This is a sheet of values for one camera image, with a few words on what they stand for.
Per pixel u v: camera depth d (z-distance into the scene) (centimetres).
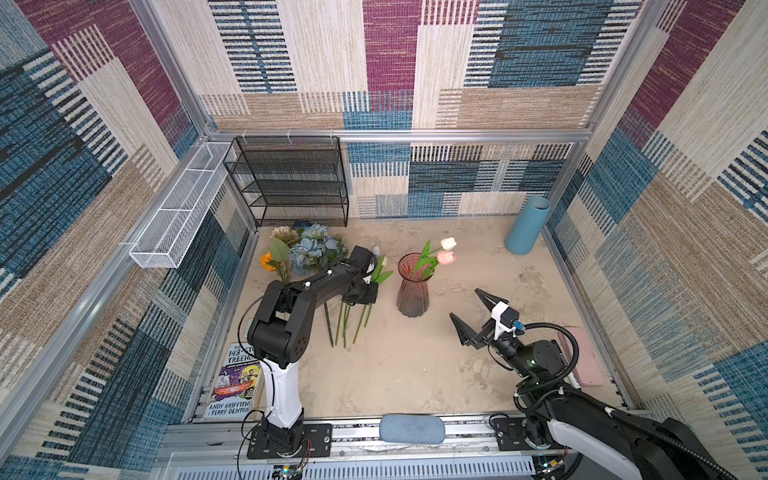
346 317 94
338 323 94
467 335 67
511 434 73
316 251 99
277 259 105
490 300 74
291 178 109
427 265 84
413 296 98
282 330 52
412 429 73
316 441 73
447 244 81
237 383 81
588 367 83
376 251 108
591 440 54
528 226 98
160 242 70
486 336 66
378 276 103
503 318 62
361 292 85
